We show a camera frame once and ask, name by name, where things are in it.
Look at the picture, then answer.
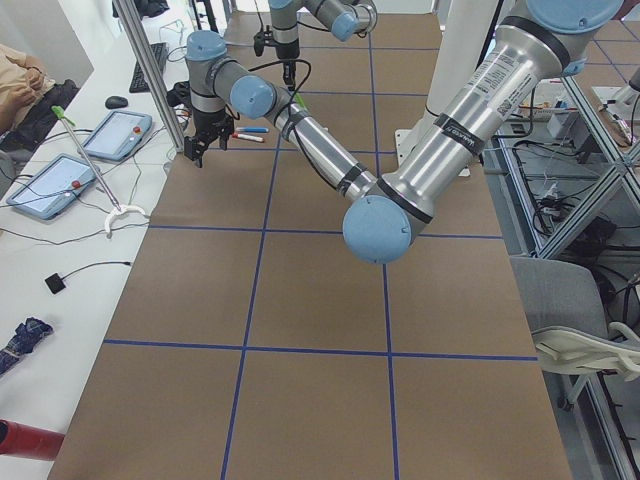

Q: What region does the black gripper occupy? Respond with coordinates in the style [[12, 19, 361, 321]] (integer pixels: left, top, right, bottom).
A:
[[275, 42, 300, 90], [184, 110, 234, 168]]

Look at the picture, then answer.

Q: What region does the red capped white pen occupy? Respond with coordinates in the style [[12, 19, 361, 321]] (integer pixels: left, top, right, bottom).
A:
[[231, 132, 265, 143]]

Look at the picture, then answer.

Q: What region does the blue pen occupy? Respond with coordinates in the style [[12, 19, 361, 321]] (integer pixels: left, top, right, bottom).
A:
[[235, 127, 269, 134]]

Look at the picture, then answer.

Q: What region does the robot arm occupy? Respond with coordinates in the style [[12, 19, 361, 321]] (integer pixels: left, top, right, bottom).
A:
[[268, 0, 378, 91], [184, 1, 621, 264]]

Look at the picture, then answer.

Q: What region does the far teach pendant tablet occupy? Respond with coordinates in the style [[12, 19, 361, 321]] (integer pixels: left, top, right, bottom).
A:
[[83, 110, 152, 162]]

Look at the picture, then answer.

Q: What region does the teach pendant tablet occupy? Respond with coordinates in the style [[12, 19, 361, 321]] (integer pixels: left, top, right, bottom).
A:
[[83, 110, 152, 162], [7, 154, 96, 220]]

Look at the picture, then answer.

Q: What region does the black keyboard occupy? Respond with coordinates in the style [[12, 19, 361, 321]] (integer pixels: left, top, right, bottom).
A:
[[128, 42, 170, 94]]

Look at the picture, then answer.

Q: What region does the black computer mouse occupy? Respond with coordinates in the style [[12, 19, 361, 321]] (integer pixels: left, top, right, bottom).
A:
[[104, 95, 129, 110]]

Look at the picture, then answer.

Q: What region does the white curved stand foot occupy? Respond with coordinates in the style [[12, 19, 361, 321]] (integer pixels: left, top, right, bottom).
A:
[[104, 204, 147, 239]]

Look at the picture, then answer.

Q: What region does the metal rod with green clip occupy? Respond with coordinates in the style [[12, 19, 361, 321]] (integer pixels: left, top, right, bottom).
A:
[[51, 105, 122, 212]]

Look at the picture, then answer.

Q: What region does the near teach pendant tablet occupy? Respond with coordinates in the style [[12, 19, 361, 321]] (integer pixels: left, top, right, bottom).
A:
[[7, 154, 96, 220]]

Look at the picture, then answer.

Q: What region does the seated person in beige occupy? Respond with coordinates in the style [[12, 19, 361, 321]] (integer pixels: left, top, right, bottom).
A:
[[1, 45, 80, 152]]

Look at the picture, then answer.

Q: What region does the small black square pad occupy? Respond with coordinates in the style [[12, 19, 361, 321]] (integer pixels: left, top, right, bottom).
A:
[[44, 273, 66, 294]]

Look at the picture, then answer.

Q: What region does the folded blue umbrella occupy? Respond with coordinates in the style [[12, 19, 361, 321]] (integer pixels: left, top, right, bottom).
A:
[[1, 317, 54, 375]]

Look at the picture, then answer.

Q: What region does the red cylinder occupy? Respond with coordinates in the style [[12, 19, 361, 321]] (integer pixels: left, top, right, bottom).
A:
[[1, 419, 65, 461]]

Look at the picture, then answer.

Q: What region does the grey office chair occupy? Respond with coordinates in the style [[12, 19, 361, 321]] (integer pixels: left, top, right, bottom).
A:
[[510, 256, 639, 381]]

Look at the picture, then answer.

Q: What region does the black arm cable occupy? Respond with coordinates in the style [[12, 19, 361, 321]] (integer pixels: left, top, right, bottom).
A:
[[227, 58, 321, 131]]

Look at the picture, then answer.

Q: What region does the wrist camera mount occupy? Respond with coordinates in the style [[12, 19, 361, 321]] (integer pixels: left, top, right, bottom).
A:
[[166, 81, 191, 109], [253, 30, 274, 57]]

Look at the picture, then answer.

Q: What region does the aluminium frame column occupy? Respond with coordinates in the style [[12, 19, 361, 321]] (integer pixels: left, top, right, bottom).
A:
[[113, 0, 184, 153]]

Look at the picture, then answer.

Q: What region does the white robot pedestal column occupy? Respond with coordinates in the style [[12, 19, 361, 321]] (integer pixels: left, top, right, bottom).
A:
[[399, 0, 513, 152]]

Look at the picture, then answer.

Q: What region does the aluminium frame rack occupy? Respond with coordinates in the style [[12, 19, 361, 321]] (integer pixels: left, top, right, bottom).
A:
[[483, 65, 639, 479]]

